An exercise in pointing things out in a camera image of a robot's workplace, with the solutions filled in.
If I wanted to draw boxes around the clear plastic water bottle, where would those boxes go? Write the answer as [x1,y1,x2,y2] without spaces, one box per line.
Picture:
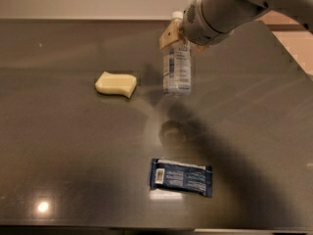
[162,11,192,95]

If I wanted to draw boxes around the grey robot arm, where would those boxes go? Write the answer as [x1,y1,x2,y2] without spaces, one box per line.
[159,0,313,51]

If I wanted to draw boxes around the yellow sponge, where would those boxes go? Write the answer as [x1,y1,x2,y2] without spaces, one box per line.
[95,71,137,98]

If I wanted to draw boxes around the dark blue snack wrapper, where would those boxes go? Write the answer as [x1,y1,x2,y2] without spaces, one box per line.
[150,159,212,198]

